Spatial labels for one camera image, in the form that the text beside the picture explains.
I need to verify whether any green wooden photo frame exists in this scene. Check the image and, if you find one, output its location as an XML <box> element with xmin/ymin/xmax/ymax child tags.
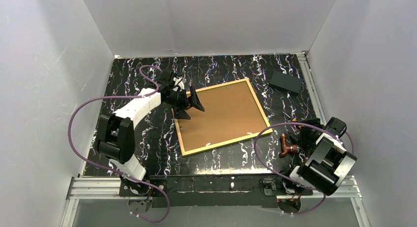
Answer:
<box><xmin>174</xmin><ymin>78</ymin><xmax>272</xmax><ymax>156</ymax></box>

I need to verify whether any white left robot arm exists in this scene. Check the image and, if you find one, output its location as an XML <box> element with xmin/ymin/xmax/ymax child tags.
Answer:
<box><xmin>94</xmin><ymin>70</ymin><xmax>205</xmax><ymax>182</ymax></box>

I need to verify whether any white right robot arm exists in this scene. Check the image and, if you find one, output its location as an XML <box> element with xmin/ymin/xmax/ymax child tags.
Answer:
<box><xmin>289</xmin><ymin>117</ymin><xmax>357</xmax><ymax>196</ymax></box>

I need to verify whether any black rectangular box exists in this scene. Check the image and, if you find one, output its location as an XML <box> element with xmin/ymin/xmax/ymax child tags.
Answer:
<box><xmin>268</xmin><ymin>71</ymin><xmax>303</xmax><ymax>95</ymax></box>

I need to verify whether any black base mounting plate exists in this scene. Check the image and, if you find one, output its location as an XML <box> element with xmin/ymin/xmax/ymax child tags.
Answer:
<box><xmin>119</xmin><ymin>174</ymin><xmax>312</xmax><ymax>208</ymax></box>

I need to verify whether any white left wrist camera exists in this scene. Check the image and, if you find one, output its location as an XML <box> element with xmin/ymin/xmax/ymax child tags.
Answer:
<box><xmin>172</xmin><ymin>76</ymin><xmax>184</xmax><ymax>91</ymax></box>

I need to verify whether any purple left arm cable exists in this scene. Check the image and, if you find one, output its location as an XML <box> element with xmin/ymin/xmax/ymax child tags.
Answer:
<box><xmin>68</xmin><ymin>65</ymin><xmax>171</xmax><ymax>224</ymax></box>

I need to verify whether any aluminium rail frame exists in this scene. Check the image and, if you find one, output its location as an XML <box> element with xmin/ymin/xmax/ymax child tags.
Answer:
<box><xmin>60</xmin><ymin>52</ymin><xmax>370</xmax><ymax>227</ymax></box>

